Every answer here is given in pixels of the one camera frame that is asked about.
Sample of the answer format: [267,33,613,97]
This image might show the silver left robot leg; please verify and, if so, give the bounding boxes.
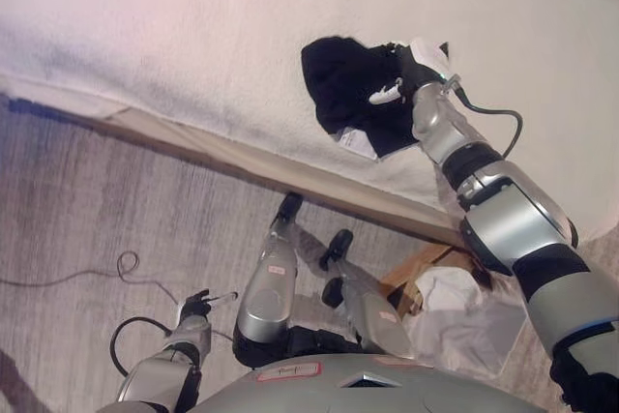
[231,192,305,367]

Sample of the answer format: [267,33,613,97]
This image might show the black garment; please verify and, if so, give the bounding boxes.
[300,35,452,160]

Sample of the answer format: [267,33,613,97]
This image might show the silver robot leg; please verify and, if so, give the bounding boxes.
[231,192,305,367]
[318,228,418,362]

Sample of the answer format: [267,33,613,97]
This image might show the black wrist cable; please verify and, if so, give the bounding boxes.
[109,315,176,378]
[446,74,525,159]

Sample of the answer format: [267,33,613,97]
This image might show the thin grey floor cable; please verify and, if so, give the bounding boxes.
[0,250,186,309]

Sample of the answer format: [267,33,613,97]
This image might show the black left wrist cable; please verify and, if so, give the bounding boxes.
[109,315,176,378]

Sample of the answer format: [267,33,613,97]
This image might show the wooden laundry basket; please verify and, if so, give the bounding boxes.
[378,242,479,318]

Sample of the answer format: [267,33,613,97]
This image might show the bed with white cover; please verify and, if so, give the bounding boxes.
[0,0,619,251]

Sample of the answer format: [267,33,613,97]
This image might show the silver right robot leg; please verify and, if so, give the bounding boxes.
[318,228,418,362]

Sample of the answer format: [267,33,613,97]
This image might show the white garment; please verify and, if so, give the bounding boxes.
[399,264,529,376]

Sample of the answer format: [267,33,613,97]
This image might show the silver robot body legs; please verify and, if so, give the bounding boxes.
[0,93,619,413]

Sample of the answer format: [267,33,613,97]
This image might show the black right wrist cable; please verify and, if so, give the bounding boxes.
[446,74,525,159]

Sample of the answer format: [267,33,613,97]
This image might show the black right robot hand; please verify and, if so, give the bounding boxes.
[368,37,461,106]

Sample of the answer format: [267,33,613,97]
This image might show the brown upholstered bed frame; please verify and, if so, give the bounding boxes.
[0,87,471,253]

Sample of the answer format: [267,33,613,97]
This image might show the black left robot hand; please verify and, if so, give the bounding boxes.
[177,288,240,320]

